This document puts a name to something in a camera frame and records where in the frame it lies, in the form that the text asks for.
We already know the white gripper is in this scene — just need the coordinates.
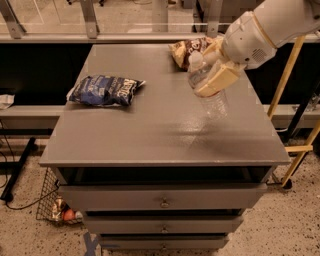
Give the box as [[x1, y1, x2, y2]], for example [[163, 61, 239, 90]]
[[194, 11, 277, 97]]

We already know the clear plastic water bottle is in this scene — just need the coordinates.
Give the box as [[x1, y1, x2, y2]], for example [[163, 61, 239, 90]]
[[188, 51, 228, 119]]

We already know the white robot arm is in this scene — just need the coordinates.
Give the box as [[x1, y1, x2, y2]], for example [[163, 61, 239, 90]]
[[194, 0, 320, 97]]

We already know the brown chip bag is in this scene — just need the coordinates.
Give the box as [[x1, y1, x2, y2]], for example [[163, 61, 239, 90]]
[[169, 36, 215, 71]]

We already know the blue chip bag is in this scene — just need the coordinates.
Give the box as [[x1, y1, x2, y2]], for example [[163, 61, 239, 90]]
[[66, 75, 145, 107]]

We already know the grey drawer cabinet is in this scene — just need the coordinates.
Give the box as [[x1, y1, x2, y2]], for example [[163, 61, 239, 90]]
[[41, 44, 289, 241]]

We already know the top grey drawer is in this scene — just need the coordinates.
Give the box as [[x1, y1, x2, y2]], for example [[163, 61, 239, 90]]
[[59, 183, 267, 211]]

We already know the grey drawer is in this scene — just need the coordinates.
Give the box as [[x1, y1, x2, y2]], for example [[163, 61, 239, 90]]
[[99, 236, 229, 250], [59, 183, 267, 211], [84, 216, 243, 234]]

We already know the middle grey drawer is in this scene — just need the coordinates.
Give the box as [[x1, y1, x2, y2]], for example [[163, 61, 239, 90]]
[[84, 216, 243, 234]]

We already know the bottom grey drawer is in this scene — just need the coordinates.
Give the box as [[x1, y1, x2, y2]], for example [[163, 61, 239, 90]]
[[99, 236, 229, 250]]

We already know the orange ball in basket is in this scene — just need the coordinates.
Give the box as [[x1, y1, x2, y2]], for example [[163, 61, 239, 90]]
[[63, 209, 75, 221]]

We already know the white crumpled paper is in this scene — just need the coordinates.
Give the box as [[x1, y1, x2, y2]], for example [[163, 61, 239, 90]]
[[0, 94, 15, 110]]

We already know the black metal floor stand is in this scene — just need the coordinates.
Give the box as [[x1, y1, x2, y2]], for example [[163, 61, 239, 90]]
[[0, 138, 36, 202]]

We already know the yellow wooden ladder frame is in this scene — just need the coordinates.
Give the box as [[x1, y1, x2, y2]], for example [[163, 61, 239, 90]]
[[267, 36, 320, 189]]

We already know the metal railing frame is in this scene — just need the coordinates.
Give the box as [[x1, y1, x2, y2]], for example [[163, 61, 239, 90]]
[[0, 0, 234, 45]]

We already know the wire mesh basket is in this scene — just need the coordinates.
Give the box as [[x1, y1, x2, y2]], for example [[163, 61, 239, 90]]
[[36, 169, 83, 225]]

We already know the black cable on floor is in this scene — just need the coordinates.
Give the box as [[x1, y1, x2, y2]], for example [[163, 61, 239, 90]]
[[0, 119, 61, 211]]

